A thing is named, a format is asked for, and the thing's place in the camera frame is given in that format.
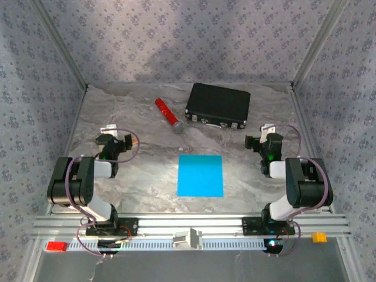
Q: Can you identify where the red tube with grey cap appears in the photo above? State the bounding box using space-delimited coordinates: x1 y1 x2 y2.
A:
155 98 186 135

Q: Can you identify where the black hard case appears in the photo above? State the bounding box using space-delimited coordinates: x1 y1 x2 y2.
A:
184 82 251 130

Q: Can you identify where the black controller board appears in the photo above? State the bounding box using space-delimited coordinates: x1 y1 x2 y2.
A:
263 238 285 255
98 239 123 254

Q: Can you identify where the yellow toy brick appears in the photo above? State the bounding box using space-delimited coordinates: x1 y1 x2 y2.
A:
311 231 328 244

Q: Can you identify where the red toy brick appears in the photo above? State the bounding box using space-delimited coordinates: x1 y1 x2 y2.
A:
46 241 68 253

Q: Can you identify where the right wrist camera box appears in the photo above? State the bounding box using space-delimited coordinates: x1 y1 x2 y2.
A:
260 123 277 142

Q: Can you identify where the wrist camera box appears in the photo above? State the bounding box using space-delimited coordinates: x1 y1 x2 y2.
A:
260 123 277 142
100 124 118 136

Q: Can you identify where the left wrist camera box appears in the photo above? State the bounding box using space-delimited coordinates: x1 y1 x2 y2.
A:
100 124 118 136

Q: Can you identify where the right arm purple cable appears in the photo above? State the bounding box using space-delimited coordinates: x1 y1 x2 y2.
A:
266 125 331 257

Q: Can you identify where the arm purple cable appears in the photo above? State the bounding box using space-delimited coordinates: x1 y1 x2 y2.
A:
66 129 140 259
266 125 331 257

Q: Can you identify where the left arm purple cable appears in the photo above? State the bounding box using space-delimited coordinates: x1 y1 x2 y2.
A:
66 129 140 259

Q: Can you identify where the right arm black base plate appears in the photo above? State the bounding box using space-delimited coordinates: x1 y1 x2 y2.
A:
241 216 296 237

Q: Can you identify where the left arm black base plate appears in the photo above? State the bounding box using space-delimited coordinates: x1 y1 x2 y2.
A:
84 217 139 237

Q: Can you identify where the aluminium mounting rail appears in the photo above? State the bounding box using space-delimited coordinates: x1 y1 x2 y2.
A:
31 213 353 239

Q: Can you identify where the white slotted cable duct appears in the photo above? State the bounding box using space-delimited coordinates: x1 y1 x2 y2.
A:
43 238 284 252

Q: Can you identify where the aluminium corner post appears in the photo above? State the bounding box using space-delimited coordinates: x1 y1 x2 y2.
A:
290 0 352 90
31 0 89 90

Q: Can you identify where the grey metal bracket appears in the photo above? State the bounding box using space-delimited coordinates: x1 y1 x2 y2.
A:
172 227 204 251

